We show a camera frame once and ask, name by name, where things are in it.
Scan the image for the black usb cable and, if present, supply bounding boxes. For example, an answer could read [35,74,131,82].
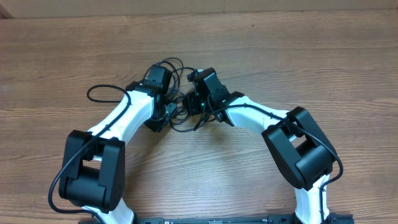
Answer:
[141,57,206,133]

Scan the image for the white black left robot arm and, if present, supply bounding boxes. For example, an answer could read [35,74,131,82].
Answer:
[49,65,177,223]

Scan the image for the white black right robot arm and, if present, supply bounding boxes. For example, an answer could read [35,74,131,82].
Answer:
[184,68,339,223]

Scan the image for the brown cardboard backdrop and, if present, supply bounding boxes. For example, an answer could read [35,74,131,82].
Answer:
[1,0,397,19]

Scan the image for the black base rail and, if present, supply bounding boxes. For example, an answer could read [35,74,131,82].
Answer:
[133,213,355,224]

